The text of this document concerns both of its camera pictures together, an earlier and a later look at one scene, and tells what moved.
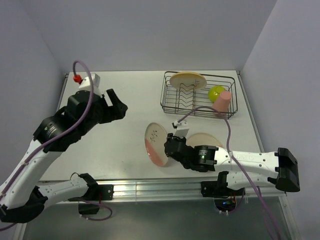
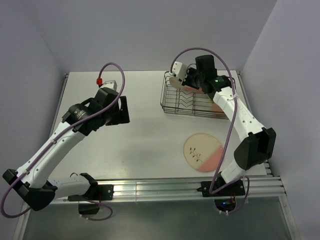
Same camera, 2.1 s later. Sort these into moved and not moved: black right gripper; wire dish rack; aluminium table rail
Moved: black right gripper
Not moved: aluminium table rail; wire dish rack
